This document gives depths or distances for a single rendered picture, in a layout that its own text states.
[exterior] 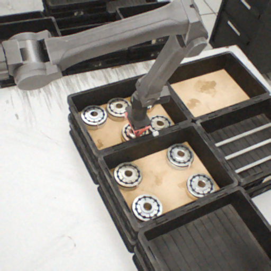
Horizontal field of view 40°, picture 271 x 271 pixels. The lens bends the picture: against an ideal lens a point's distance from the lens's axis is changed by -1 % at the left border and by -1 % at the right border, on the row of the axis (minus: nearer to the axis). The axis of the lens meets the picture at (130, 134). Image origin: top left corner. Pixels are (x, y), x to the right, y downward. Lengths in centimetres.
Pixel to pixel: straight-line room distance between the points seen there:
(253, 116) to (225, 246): 62
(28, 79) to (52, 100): 96
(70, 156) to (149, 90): 54
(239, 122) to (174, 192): 46
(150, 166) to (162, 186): 9
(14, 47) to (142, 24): 27
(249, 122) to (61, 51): 104
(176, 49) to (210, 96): 77
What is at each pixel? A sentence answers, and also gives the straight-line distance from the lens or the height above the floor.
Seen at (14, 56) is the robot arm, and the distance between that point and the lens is 81.
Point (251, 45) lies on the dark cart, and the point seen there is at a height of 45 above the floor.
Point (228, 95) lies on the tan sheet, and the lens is 174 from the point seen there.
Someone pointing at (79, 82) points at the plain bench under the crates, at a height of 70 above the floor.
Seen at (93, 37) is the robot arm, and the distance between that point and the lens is 82.
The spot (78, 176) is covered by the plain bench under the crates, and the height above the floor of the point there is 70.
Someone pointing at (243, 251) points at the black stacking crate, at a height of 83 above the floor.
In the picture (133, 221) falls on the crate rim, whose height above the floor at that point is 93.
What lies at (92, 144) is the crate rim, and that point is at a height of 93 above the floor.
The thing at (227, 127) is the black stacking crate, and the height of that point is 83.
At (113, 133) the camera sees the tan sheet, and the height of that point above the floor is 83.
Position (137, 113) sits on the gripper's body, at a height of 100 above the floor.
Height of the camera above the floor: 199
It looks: 52 degrees down
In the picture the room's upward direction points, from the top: 9 degrees clockwise
